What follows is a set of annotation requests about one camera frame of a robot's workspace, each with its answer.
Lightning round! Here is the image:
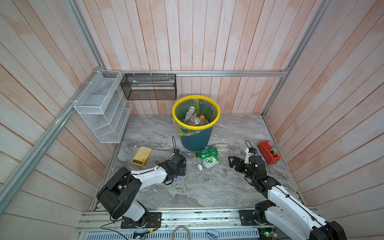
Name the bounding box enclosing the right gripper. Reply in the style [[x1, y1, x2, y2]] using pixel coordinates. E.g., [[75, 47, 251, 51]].
[[228, 154, 255, 182]]

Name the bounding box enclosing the green label white bottle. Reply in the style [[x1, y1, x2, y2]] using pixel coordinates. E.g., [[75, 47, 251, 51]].
[[184, 106, 197, 126]]

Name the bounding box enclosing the orange label bottle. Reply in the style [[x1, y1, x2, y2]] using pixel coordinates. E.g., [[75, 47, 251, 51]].
[[194, 115, 209, 127]]

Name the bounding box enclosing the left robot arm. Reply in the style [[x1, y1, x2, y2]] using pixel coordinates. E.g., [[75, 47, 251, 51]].
[[97, 149, 187, 222]]

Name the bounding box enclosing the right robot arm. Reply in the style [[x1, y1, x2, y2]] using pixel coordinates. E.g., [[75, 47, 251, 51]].
[[228, 155, 347, 240]]

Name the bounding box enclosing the yellow bin liner bag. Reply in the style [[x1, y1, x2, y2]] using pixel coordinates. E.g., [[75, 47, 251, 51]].
[[172, 95, 221, 136]]

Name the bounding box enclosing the teal bin with yellow rim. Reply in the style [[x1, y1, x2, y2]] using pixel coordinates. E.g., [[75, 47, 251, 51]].
[[172, 95, 221, 152]]

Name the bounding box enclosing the clear bottle behind green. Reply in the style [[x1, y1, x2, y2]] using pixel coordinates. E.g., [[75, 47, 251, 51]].
[[214, 143, 230, 156]]

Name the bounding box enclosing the lime label white bottle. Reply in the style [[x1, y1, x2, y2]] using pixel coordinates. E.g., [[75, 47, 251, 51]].
[[203, 156, 220, 169]]

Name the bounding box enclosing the red tape dispenser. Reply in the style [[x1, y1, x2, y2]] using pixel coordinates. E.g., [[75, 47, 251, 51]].
[[258, 141, 281, 165]]

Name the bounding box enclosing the green crushed bottle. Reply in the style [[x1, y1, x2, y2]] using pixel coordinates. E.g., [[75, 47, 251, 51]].
[[194, 147, 218, 160]]

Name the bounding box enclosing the yellow calculator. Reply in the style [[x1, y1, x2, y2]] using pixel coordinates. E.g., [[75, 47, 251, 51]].
[[131, 146, 152, 167]]

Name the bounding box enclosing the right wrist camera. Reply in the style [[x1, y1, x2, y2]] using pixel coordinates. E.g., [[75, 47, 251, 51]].
[[245, 147, 259, 164]]

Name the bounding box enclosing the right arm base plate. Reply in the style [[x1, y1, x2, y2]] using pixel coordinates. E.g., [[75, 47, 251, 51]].
[[238, 210, 276, 227]]

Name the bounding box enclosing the aluminium front rail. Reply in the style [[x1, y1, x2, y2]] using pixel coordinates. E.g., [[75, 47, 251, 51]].
[[76, 208, 274, 233]]

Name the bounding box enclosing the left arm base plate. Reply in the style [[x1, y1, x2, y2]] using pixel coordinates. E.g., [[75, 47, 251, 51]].
[[121, 212, 162, 229]]

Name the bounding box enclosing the black wire mesh basket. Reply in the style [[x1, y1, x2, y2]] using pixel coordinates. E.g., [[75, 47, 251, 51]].
[[121, 73, 177, 101]]

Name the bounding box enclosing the white wire mesh shelf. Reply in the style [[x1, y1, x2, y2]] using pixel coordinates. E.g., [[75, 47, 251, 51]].
[[75, 71, 132, 144]]

